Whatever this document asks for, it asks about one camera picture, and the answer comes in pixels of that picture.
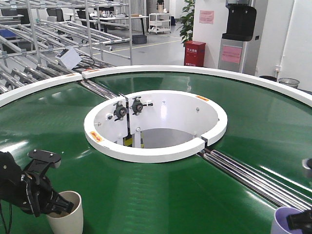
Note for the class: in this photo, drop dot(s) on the metal roller rack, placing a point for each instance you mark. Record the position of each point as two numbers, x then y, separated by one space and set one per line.
33 32

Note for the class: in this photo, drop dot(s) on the green potted plant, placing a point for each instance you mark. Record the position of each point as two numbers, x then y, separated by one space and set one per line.
187 21

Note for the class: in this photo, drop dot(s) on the lavender plastic cup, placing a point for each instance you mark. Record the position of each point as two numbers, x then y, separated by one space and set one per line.
279 223

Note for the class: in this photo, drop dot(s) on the black crate on floor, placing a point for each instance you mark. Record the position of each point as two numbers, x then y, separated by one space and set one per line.
139 39

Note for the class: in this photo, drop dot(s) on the white trolley cart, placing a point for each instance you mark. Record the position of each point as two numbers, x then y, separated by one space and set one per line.
159 23

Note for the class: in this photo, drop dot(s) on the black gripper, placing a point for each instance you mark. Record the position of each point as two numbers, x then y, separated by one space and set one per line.
29 188

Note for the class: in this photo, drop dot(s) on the steel conveyor rollers right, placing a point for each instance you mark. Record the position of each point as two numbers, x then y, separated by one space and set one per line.
265 186

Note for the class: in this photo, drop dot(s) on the red fire extinguisher box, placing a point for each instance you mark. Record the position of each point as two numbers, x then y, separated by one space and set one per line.
194 53

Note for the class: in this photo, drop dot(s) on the white outer conveyor rim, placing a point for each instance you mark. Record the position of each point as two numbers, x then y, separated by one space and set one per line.
17 93

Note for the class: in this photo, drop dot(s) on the green circular conveyor belt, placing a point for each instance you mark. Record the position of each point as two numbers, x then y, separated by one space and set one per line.
267 130

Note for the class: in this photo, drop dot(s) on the pink wall notice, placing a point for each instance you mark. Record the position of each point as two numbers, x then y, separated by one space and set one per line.
206 16

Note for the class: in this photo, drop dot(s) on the cream plastic cup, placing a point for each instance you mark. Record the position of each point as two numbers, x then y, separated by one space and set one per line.
65 223

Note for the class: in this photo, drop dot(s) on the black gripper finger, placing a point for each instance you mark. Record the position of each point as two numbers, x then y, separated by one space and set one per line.
301 220

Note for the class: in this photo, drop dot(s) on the black and grey water dispenser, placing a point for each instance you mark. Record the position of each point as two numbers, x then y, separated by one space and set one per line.
239 31

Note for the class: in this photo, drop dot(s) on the wire mesh waste bin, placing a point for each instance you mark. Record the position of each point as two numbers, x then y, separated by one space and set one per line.
294 83

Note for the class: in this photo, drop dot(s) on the white control box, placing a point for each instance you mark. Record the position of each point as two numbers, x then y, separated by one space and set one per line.
68 58

